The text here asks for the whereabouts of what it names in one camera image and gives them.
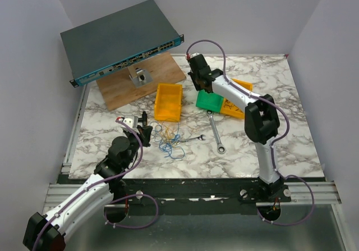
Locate purple wire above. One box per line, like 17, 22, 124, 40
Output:
223, 99, 243, 113

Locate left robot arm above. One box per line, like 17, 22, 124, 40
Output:
22, 125, 153, 250

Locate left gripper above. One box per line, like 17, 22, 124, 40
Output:
123, 125, 153, 168

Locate yellow plastic bin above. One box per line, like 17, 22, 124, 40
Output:
154, 83, 183, 122
220, 78, 253, 120

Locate black T-shaped socket tool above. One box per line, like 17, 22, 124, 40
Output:
138, 111, 148, 126

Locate blue yellow wires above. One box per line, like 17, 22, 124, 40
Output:
151, 120, 197, 161

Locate green plastic bin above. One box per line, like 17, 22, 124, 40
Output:
196, 90, 224, 113

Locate small open-end wrench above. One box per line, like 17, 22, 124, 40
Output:
175, 134, 206, 144

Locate plywood board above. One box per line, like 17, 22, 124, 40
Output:
96, 52, 186, 111

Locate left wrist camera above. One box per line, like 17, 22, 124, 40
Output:
119, 116, 139, 129

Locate metal bracket stand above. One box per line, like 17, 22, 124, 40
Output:
128, 66, 153, 88

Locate ratcheting combination wrench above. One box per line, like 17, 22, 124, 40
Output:
206, 110, 226, 154

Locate grey network switch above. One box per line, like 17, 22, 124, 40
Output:
61, 0, 184, 88

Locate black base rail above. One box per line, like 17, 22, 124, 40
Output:
57, 171, 292, 217

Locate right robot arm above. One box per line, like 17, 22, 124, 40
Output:
186, 54, 283, 202

